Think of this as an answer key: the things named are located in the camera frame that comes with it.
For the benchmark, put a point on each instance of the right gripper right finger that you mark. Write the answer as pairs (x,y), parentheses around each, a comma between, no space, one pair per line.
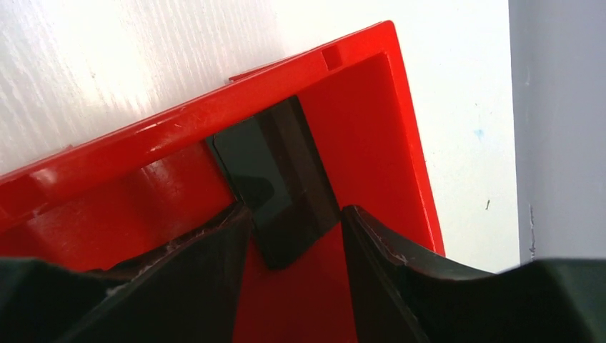
(403,292)

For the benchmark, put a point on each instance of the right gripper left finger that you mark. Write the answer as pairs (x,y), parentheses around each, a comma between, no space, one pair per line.
(185,291)

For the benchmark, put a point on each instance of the red bin with black card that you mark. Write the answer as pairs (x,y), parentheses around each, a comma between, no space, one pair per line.
(138,188)

